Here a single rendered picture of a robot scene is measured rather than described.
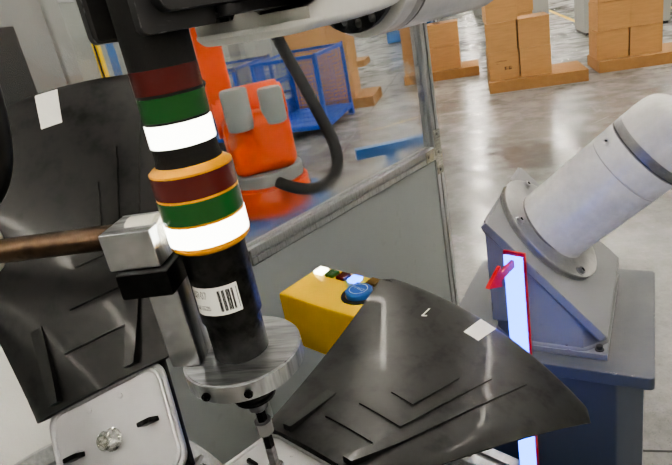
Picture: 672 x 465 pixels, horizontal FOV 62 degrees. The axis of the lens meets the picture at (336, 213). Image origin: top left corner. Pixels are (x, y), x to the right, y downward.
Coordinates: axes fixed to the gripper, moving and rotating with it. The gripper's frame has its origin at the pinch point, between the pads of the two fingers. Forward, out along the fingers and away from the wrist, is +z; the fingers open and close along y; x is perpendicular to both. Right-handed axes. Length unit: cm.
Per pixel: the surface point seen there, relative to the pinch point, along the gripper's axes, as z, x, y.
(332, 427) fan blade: -5.7, -29.9, 0.1
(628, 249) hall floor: -272, -147, 53
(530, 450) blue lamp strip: -35, -56, -1
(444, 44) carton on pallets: -790, -89, 467
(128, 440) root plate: 6.2, -23.6, 4.6
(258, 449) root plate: -1.4, -30.1, 3.5
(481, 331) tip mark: -24.1, -32.2, -1.9
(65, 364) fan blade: 6.5, -19.8, 9.8
